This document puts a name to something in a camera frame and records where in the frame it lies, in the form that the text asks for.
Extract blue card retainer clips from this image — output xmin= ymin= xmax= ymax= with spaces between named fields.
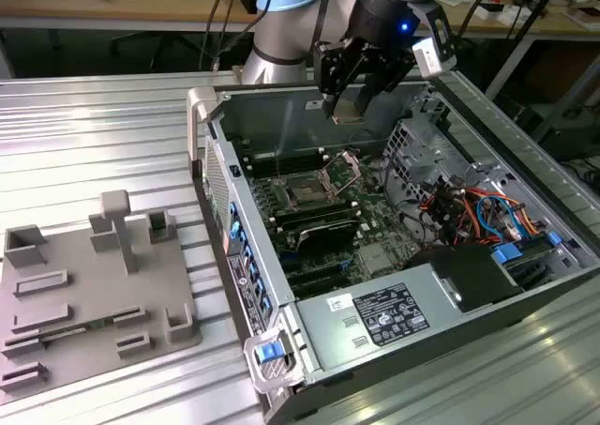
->
xmin=228 ymin=202 xmax=275 ymax=314

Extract metal socket cover frame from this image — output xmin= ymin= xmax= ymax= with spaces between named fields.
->
xmin=318 ymin=150 xmax=366 ymax=200

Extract black computer on floor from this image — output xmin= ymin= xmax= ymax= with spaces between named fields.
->
xmin=537 ymin=109 xmax=600 ymax=161

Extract open grey PC case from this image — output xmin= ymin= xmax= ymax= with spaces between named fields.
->
xmin=186 ymin=77 xmax=600 ymax=425

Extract red orange wire bundle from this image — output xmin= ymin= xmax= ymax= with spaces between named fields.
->
xmin=419 ymin=183 xmax=550 ymax=249

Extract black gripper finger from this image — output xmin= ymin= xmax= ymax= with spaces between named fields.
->
xmin=313 ymin=38 xmax=366 ymax=118
xmin=353 ymin=47 xmax=416 ymax=115

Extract green RAM stick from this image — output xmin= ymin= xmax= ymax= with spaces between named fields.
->
xmin=39 ymin=318 xmax=116 ymax=341

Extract grey parts rack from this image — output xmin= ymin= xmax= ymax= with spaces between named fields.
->
xmin=0 ymin=189 xmax=203 ymax=401

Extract plain grey case handle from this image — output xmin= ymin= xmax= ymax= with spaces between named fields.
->
xmin=186 ymin=86 xmax=222 ymax=161

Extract grey handle with blue latch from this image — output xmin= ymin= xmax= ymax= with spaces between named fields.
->
xmin=242 ymin=328 xmax=307 ymax=396

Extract grey power supply unit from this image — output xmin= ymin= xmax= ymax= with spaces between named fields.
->
xmin=294 ymin=263 xmax=463 ymax=374

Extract perforated metal drive cage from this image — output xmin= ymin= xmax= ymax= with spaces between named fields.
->
xmin=382 ymin=117 xmax=471 ymax=197

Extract black graphics card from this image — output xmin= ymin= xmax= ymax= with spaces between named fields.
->
xmin=280 ymin=216 xmax=360 ymax=261

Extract blue disk carrier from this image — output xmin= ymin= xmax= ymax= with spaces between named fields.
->
xmin=491 ymin=243 xmax=524 ymax=265

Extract silver chipset heatsink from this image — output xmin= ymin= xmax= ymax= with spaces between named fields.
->
xmin=358 ymin=245 xmax=393 ymax=274

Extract black chair base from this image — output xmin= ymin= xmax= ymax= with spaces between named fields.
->
xmin=110 ymin=31 xmax=203 ymax=72

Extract black plastic air shroud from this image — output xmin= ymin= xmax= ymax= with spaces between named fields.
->
xmin=405 ymin=244 xmax=524 ymax=314

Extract small CPU plate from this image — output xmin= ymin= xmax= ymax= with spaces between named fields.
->
xmin=330 ymin=97 xmax=368 ymax=126

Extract CPU socket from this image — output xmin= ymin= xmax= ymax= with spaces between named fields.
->
xmin=279 ymin=172 xmax=330 ymax=211

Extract white box with black top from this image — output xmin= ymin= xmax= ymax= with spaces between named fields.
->
xmin=472 ymin=1 xmax=518 ymax=25

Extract black hanging cable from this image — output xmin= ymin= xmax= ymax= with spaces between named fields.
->
xmin=199 ymin=0 xmax=241 ymax=72

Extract blue wire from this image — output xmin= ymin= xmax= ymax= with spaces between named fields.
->
xmin=475 ymin=193 xmax=524 ymax=244

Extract black expansion slot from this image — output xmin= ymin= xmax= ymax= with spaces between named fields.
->
xmin=285 ymin=261 xmax=352 ymax=300

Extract green motherboard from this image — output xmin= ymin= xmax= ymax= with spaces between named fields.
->
xmin=242 ymin=145 xmax=426 ymax=300

